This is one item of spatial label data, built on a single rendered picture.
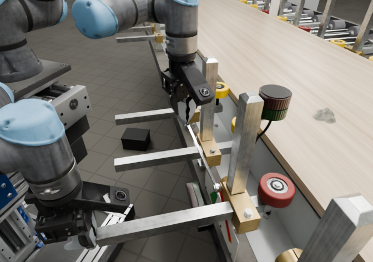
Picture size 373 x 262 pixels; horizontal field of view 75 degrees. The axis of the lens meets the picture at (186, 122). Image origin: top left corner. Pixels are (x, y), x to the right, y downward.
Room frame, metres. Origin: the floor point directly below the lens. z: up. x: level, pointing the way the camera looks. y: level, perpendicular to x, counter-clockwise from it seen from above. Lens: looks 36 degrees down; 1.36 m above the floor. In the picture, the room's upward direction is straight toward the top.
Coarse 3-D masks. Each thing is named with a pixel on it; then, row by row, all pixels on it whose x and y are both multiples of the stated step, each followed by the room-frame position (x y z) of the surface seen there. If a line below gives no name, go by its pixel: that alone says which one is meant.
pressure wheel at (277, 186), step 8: (264, 176) 0.40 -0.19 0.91; (272, 176) 0.40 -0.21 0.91; (280, 176) 0.40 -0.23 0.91; (264, 184) 0.38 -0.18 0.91; (272, 184) 0.38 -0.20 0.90; (280, 184) 0.37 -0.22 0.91; (288, 184) 0.38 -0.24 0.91; (264, 192) 0.36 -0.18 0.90; (272, 192) 0.35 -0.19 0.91; (280, 192) 0.36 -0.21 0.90; (288, 192) 0.35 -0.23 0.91; (264, 200) 0.35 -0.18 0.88; (272, 200) 0.34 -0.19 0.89; (280, 200) 0.34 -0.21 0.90; (288, 200) 0.34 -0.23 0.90
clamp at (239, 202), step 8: (224, 184) 0.41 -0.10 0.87; (224, 192) 0.39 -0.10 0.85; (224, 200) 0.39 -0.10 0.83; (232, 200) 0.36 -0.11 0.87; (240, 200) 0.36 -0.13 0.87; (248, 200) 0.36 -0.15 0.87; (240, 208) 0.34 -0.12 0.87; (240, 216) 0.32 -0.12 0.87; (256, 216) 0.32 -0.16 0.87; (240, 224) 0.30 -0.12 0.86; (248, 224) 0.31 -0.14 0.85; (256, 224) 0.31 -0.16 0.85; (240, 232) 0.30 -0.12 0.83
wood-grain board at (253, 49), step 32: (224, 0) 2.80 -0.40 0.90; (224, 32) 1.63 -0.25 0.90; (256, 32) 1.63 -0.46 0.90; (288, 32) 1.63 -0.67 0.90; (224, 64) 1.10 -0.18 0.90; (256, 64) 1.10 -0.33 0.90; (288, 64) 1.10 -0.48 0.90; (320, 64) 1.10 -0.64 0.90; (352, 64) 1.10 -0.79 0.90; (320, 96) 0.80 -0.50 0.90; (352, 96) 0.80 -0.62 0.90; (288, 128) 0.60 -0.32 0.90; (320, 128) 0.60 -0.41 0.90; (352, 128) 0.60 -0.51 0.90; (288, 160) 0.46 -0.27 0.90; (320, 160) 0.46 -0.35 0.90; (352, 160) 0.46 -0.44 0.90; (320, 192) 0.36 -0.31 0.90; (352, 192) 0.36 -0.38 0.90
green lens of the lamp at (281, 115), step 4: (264, 108) 0.39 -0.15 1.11; (264, 112) 0.38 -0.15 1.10; (268, 112) 0.38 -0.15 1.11; (272, 112) 0.38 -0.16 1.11; (276, 112) 0.38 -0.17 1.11; (280, 112) 0.38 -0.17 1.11; (284, 112) 0.38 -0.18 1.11; (264, 116) 0.38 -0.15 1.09; (268, 116) 0.38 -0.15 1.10; (272, 116) 0.38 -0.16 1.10; (276, 116) 0.38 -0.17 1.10; (280, 116) 0.38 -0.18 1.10; (284, 116) 0.38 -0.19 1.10; (272, 120) 0.38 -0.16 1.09; (276, 120) 0.38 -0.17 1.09
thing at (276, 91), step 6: (270, 84) 0.43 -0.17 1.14; (264, 90) 0.41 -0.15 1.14; (270, 90) 0.41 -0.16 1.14; (276, 90) 0.41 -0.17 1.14; (282, 90) 0.41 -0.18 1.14; (288, 90) 0.41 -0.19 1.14; (270, 96) 0.39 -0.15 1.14; (276, 96) 0.39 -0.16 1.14; (282, 96) 0.39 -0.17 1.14; (288, 96) 0.39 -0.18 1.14; (264, 132) 0.40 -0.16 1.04; (258, 138) 0.40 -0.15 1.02
